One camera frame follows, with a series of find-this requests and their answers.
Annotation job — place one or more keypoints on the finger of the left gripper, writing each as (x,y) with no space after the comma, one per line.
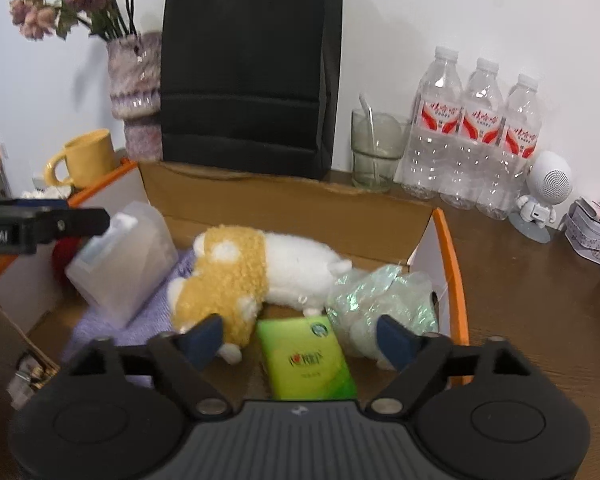
(26,223)

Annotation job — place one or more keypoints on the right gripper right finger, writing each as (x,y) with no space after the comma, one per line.
(419,361)

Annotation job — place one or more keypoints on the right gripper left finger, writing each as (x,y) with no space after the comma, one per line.
(180,360)

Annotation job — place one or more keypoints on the red artificial flower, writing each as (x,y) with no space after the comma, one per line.
(63,253)

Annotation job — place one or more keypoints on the iridescent plastic bag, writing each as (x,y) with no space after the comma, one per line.
(359,298)

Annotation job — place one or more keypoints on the yellow white plush toy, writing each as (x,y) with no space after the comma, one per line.
(238,270)

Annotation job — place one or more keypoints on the translucent plastic container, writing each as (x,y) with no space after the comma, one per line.
(117,272)

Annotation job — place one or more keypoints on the green tissue pack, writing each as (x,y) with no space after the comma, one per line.
(303,360)

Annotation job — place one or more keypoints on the white tissue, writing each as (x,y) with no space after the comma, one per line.
(49,193)

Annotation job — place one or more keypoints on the purple knitted cloth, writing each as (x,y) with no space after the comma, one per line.
(152,319)

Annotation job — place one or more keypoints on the orange cardboard pumpkin box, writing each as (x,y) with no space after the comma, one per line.
(369,229)

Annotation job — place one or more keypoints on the yellow ceramic mug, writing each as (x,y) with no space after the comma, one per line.
(87,158)

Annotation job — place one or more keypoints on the left clear water bottle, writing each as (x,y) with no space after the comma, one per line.
(435,116)

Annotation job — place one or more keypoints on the clear water bottle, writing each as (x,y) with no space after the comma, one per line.
(514,145)
(435,116)
(482,105)

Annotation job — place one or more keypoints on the pink marbled ceramic vase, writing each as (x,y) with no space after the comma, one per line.
(134,69)

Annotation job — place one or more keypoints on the grey printed tin box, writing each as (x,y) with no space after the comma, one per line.
(582,228)

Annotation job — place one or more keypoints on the green tinted drinking glass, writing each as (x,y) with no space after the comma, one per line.
(391,139)

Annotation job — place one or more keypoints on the white robot figurine speaker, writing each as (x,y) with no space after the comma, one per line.
(549,184)

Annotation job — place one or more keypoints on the middle clear water bottle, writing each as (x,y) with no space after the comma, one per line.
(482,105)

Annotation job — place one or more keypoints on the right clear water bottle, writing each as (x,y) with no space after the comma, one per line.
(514,145)

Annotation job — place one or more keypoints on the dried rose bouquet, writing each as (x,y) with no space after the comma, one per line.
(105,19)

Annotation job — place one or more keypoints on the clear spoon in glass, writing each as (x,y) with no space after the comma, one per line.
(369,117)

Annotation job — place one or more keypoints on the black paper shopping bag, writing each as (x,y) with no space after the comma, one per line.
(251,85)

